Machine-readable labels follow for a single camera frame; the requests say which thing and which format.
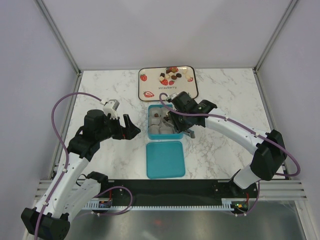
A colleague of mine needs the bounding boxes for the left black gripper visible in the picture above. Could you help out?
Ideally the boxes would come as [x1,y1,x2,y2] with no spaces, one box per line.
[96,113,140,142]

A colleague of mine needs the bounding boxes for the metal tongs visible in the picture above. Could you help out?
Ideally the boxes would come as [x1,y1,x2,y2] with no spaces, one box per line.
[162,116,196,139]

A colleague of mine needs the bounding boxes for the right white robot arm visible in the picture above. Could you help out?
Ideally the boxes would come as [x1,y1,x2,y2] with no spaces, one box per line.
[169,96,289,198]

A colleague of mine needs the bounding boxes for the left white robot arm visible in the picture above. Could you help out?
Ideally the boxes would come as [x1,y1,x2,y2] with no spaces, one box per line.
[21,109,141,240]

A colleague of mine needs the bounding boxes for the teal tin box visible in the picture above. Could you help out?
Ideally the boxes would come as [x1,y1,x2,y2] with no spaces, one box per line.
[147,104,183,140]

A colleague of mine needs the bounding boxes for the strawberry print tray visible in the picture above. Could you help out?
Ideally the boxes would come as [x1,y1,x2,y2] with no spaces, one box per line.
[138,65,199,102]

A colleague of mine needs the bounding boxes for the teal tin lid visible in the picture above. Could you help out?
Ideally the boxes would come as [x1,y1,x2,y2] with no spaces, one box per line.
[146,141,186,179]

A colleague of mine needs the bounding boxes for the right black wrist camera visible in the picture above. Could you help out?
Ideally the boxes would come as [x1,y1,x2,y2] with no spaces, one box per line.
[171,91,197,113]

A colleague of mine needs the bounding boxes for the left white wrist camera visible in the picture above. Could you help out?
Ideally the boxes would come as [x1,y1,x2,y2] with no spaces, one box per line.
[100,99,120,120]

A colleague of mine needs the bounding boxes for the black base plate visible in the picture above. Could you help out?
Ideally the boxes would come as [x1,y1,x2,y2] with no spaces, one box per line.
[99,179,258,206]

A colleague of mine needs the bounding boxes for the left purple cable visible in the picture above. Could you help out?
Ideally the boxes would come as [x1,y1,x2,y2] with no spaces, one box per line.
[34,92,133,237]

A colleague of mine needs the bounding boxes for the purple cable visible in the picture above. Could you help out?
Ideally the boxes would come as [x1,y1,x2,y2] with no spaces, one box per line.
[159,92,301,218]
[34,92,133,237]

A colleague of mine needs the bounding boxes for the white slotted cable duct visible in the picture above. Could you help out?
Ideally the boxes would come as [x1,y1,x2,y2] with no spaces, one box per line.
[82,199,234,211]

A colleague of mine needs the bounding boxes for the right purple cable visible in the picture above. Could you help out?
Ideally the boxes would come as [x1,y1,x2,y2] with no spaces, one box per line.
[159,92,301,218]

